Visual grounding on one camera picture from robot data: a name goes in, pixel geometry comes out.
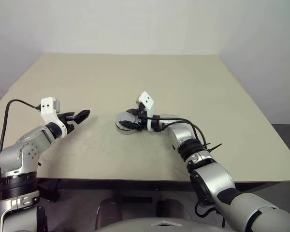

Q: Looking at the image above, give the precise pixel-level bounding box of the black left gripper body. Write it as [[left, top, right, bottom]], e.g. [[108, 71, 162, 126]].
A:
[[58, 112, 77, 133]]

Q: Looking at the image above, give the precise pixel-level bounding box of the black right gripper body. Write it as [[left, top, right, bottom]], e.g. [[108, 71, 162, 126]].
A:
[[136, 102, 149, 132]]

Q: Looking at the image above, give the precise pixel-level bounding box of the round silver metal disc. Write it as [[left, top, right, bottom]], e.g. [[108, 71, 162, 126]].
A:
[[115, 111, 139, 127]]

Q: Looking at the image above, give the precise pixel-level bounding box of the dark rounded shape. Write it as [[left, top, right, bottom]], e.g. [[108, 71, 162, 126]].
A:
[[94, 198, 124, 230], [158, 198, 192, 219]]

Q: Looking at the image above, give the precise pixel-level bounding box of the grey robot torso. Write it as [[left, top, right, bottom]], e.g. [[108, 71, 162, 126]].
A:
[[94, 216, 197, 232]]

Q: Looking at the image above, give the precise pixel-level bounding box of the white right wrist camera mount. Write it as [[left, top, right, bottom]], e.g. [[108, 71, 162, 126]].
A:
[[135, 91, 156, 131]]

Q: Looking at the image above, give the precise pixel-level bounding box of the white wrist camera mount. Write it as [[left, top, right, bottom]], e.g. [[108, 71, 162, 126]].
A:
[[135, 91, 156, 131], [40, 97, 74, 138]]

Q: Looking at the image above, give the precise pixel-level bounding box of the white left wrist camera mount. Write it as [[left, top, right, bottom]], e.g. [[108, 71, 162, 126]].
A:
[[40, 97, 74, 138]]

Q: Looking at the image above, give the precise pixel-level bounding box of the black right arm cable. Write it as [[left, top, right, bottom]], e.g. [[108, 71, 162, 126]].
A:
[[145, 116, 210, 152]]

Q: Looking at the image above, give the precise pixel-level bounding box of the black metal table frame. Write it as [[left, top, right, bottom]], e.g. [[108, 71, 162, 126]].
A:
[[36, 178, 197, 203]]

